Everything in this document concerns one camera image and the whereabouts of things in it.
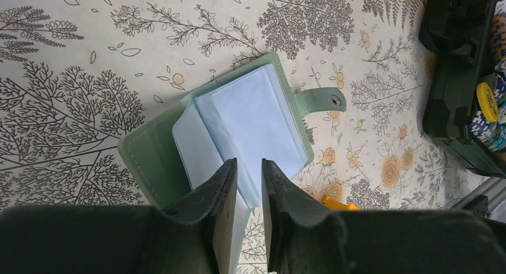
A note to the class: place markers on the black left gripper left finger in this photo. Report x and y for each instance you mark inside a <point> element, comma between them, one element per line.
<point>192,235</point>

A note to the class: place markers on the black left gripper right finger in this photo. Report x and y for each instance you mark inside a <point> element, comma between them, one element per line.
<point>304,236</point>

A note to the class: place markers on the green card holder wallet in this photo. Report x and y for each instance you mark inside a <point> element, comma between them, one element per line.
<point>249,114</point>

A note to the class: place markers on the orange green sticky notes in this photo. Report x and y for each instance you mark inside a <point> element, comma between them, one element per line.
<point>333,204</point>

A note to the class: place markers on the yellow dealer button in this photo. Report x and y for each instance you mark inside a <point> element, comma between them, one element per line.
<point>487,102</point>

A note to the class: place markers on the black poker chip case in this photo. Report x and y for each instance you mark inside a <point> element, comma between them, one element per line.
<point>458,32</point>

